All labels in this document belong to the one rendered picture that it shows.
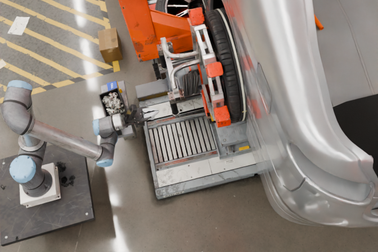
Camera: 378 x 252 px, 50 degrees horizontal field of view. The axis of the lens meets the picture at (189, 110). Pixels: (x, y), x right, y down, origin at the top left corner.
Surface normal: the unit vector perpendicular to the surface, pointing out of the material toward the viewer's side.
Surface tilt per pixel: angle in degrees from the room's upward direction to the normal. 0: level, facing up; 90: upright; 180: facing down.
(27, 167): 4
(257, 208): 0
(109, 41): 0
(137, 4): 90
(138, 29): 90
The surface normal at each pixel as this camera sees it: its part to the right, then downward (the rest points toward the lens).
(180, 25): 0.49, -0.54
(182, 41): 0.22, 0.84
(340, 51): 0.00, -0.14
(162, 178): -0.09, -0.49
